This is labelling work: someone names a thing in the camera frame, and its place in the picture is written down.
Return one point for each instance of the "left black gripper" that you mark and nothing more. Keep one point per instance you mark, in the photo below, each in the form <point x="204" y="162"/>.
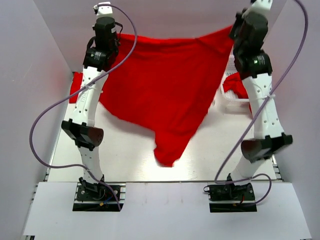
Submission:
<point x="117" y="43"/>

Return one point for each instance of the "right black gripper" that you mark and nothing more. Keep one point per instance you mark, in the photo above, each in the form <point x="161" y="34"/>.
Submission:
<point x="241" y="18"/>

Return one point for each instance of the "red t-shirt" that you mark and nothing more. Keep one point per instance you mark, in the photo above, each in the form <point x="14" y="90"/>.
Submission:
<point x="235" y="99"/>
<point x="75" y="86"/>
<point x="167" y="86"/>

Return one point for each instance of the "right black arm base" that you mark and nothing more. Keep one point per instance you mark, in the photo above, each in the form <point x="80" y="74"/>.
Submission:
<point x="231" y="198"/>

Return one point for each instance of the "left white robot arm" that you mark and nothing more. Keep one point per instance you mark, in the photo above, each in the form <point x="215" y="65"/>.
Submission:
<point x="81" y="125"/>

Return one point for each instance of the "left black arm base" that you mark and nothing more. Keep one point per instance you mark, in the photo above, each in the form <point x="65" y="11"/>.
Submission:
<point x="96" y="197"/>

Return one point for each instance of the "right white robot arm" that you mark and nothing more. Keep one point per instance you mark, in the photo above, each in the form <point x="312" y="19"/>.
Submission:
<point x="269" y="136"/>

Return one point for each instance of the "crumpled red t-shirt in basket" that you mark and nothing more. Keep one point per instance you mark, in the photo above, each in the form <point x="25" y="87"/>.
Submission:
<point x="235" y="99"/>

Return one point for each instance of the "white plastic basket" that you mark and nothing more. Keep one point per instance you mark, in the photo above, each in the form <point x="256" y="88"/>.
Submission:
<point x="230" y="68"/>

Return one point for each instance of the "white front panel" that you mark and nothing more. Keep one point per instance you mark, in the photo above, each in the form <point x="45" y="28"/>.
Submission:
<point x="164" y="211"/>

